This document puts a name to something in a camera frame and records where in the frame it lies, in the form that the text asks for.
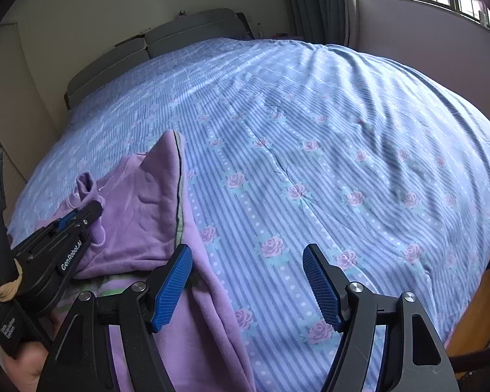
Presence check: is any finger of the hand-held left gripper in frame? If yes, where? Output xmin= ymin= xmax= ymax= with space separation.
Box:
xmin=57 ymin=211 xmax=81 ymax=229
xmin=71 ymin=201 xmax=104 ymax=229

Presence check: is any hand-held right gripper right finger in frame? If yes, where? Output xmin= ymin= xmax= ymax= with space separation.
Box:
xmin=302 ymin=244 xmax=462 ymax=392

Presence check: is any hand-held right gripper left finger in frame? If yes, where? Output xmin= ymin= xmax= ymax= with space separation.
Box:
xmin=36 ymin=244 xmax=193 ymax=392

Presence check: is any purple garment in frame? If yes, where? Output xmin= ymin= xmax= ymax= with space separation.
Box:
xmin=35 ymin=129 xmax=258 ymax=392

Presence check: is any person's left hand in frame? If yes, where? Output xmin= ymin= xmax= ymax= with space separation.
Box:
xmin=4 ymin=345 xmax=52 ymax=392

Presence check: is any bed with blue striped sheet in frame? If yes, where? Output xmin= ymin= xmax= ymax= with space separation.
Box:
xmin=6 ymin=37 xmax=490 ymax=392

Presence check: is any grey headboard cushion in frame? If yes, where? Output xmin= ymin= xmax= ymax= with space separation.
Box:
xmin=66 ymin=39 xmax=148 ymax=109
xmin=145 ymin=7 xmax=246 ymax=58

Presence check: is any teal curtain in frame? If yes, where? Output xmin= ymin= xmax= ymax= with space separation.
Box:
xmin=275 ymin=0 xmax=358 ymax=47

